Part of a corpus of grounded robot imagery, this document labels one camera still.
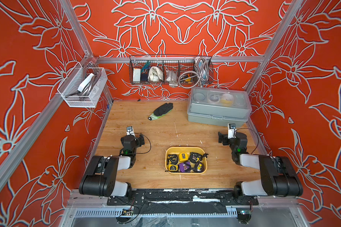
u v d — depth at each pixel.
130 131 0.78
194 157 0.84
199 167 0.80
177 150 0.88
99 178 0.43
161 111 1.11
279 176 0.44
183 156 0.86
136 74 0.90
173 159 0.83
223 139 0.81
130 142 0.70
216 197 0.74
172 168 0.81
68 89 0.69
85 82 0.69
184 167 0.81
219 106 0.91
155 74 0.90
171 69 0.96
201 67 0.81
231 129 0.79
